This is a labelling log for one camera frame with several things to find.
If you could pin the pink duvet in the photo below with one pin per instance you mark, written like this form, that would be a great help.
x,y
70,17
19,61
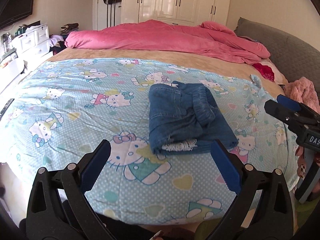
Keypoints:
x,y
162,35

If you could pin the light blue cartoon printed sheet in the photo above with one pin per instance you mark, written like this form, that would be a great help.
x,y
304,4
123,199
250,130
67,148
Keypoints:
x,y
75,120

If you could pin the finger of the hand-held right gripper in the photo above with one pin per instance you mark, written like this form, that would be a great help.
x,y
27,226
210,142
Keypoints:
x,y
290,102
280,110

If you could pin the purple cloth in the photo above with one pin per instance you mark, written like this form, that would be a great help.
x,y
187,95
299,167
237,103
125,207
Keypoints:
x,y
57,40

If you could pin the white bedside bench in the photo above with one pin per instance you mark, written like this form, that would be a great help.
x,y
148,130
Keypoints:
x,y
12,75

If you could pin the grey quilted headboard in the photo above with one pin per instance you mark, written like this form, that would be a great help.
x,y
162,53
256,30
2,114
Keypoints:
x,y
287,55

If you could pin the cluttered small bottles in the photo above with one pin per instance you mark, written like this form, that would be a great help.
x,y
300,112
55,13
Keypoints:
x,y
6,45

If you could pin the black wall television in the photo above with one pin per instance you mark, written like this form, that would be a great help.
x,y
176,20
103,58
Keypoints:
x,y
17,7

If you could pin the brown checkered plush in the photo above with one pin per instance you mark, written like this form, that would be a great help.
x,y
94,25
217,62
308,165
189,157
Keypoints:
x,y
301,165

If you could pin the tan bed sheet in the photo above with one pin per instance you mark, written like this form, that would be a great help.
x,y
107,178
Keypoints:
x,y
150,53

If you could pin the blue denim pants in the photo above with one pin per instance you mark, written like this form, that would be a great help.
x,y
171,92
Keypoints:
x,y
175,110

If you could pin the white drawer unit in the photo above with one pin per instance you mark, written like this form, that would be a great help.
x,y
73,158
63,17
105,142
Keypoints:
x,y
32,40

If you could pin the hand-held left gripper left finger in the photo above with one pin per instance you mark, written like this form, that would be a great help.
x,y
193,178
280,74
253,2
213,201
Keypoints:
x,y
96,165

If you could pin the white wardrobe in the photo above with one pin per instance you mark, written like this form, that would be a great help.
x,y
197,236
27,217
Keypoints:
x,y
175,2

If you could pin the pink fluffy cloth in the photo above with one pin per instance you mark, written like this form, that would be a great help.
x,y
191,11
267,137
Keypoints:
x,y
300,90

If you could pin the red cloth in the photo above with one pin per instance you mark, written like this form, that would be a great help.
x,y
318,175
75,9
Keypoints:
x,y
265,71

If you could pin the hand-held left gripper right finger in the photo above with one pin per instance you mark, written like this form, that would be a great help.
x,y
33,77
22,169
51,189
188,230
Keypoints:
x,y
226,167

